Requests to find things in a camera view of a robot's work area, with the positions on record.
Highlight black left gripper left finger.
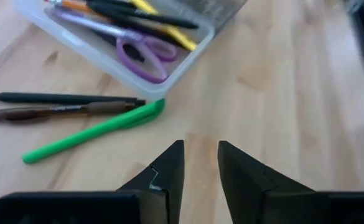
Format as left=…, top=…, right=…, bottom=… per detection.
left=116, top=139, right=186, bottom=224

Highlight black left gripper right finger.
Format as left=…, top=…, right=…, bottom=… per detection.
left=217, top=140, right=329, bottom=224

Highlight green pen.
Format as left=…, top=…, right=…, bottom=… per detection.
left=21, top=98, right=166, bottom=165

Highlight brown pen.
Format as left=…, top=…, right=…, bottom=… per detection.
left=0, top=100, right=139, bottom=122

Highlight clear plastic supply box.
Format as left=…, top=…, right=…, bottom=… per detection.
left=12, top=0, right=215, bottom=101

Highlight yellow pen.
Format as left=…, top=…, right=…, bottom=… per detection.
left=128, top=0, right=198, bottom=52

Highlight purple scissors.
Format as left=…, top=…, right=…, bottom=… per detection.
left=52, top=7, right=179, bottom=85

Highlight orange and black pencil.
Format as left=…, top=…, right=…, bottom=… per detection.
left=46, top=0, right=111, bottom=19

